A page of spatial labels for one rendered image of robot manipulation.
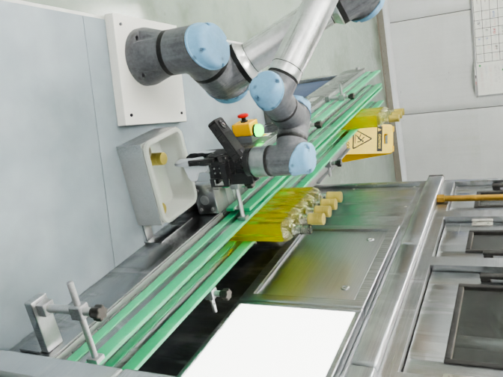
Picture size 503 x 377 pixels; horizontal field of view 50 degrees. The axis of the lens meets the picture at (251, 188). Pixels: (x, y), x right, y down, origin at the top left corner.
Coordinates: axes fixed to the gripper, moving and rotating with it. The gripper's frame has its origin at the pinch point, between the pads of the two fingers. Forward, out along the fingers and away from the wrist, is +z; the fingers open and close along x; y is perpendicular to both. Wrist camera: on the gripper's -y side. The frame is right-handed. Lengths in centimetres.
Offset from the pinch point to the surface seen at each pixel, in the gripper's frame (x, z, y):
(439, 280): 18, -58, 43
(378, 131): 357, 40, 84
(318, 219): 18.0, -27.2, 25.2
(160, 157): -1.1, 6.6, -1.0
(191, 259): -13.0, -4.5, 22.9
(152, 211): -9.3, 7.0, 11.1
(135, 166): -9.5, 8.4, -1.3
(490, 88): 609, -39, 104
